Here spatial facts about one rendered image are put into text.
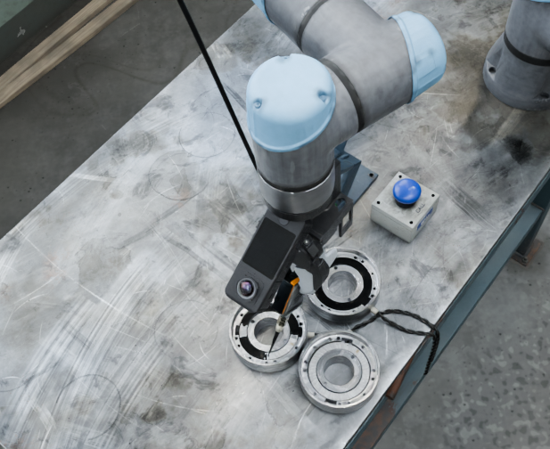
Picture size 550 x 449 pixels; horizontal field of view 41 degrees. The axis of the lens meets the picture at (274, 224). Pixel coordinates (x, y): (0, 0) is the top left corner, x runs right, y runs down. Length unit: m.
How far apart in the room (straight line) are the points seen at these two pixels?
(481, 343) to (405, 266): 0.86
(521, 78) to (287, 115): 0.68
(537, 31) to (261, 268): 0.59
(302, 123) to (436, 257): 0.52
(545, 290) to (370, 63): 1.41
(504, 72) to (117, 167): 0.63
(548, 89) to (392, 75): 0.61
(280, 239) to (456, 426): 1.15
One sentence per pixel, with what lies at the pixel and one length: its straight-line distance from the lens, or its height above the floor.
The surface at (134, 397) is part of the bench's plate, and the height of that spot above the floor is 0.80.
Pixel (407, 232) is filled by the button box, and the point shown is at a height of 0.83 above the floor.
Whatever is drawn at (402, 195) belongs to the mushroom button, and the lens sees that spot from 1.04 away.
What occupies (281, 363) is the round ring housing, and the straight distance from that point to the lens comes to 0.97.
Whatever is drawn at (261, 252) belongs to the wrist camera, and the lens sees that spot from 0.75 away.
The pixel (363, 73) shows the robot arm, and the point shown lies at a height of 1.26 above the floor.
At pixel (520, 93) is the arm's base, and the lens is 1.23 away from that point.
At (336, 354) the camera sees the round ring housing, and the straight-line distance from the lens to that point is 0.98.
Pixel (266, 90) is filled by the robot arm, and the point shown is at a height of 1.28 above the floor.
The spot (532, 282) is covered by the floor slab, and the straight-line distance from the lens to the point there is 2.01.
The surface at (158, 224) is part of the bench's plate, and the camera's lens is 1.13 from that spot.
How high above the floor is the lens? 1.75
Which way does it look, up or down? 59 degrees down
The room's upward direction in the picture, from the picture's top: 8 degrees counter-clockwise
